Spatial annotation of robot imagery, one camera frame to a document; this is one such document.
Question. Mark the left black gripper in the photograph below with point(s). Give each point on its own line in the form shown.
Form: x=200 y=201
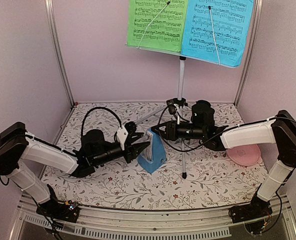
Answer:
x=132 y=151

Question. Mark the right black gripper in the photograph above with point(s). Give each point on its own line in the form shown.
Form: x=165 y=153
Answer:
x=171 y=133

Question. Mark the blue metronome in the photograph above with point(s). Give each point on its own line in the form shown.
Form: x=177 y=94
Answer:
x=154 y=156

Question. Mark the white perforated music stand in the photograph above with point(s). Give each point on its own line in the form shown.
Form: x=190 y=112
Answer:
x=183 y=100

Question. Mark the green sheet music page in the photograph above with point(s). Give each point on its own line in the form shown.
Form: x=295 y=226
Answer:
x=156 y=23

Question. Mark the blue sheet music page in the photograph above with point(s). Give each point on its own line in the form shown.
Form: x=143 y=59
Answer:
x=216 y=30

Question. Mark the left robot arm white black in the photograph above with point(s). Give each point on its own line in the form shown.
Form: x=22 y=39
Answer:
x=18 y=145

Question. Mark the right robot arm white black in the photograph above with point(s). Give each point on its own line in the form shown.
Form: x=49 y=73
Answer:
x=279 y=130

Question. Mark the dark blue mug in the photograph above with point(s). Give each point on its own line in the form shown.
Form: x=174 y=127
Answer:
x=203 y=102

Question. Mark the pink plastic plate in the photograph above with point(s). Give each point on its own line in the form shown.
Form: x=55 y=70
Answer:
x=246 y=155

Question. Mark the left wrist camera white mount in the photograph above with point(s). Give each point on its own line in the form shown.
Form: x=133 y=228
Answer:
x=121 y=136

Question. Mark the front aluminium rail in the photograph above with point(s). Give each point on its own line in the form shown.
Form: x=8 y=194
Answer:
x=195 y=224

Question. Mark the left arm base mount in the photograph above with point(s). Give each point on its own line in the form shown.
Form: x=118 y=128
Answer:
x=53 y=208

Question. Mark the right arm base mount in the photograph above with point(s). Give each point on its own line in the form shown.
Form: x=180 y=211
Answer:
x=257 y=208

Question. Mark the left aluminium frame post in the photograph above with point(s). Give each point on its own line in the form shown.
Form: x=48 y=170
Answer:
x=57 y=49

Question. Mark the aluminium frame post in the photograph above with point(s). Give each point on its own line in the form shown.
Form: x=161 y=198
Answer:
x=57 y=49
x=249 y=50

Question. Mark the right aluminium frame post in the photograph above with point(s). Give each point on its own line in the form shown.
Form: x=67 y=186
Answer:
x=249 y=50

